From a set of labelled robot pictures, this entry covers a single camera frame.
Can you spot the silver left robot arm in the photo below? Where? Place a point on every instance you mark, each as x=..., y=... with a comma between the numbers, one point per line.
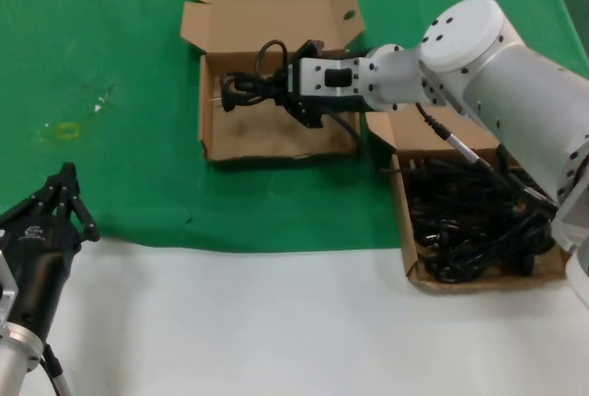
x=14, y=361

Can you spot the green tablecloth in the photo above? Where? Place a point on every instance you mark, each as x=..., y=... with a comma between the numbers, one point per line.
x=138, y=46

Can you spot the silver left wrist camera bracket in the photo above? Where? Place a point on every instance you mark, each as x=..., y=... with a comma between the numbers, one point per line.
x=6, y=292

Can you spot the intact brown cardboard box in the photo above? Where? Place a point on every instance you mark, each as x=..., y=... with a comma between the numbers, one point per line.
x=414, y=248

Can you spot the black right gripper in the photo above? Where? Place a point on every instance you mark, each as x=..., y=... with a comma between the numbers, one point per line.
x=287, y=85

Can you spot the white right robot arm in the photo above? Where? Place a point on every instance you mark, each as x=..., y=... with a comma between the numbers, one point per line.
x=506, y=69

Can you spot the cardboard box with torn edge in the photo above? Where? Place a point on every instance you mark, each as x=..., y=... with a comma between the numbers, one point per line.
x=257, y=133

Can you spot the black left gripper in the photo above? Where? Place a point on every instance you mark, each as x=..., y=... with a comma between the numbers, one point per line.
x=39, y=262

